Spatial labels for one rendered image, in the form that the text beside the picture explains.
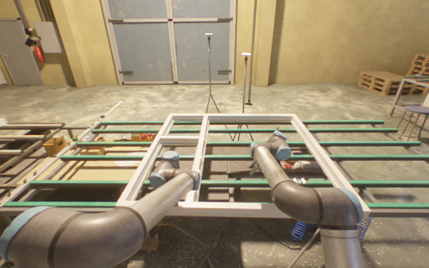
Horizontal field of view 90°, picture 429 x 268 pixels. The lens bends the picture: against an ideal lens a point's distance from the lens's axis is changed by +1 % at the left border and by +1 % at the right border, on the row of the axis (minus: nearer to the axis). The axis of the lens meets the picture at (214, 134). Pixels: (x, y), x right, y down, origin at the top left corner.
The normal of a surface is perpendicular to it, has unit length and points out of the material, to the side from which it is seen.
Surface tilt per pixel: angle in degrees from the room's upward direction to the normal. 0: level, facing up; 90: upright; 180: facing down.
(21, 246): 56
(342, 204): 39
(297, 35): 90
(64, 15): 90
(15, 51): 90
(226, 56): 90
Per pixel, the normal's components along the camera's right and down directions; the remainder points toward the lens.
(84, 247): 0.36, -0.26
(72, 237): 0.14, -0.54
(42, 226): -0.07, -0.72
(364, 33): -0.01, 0.46
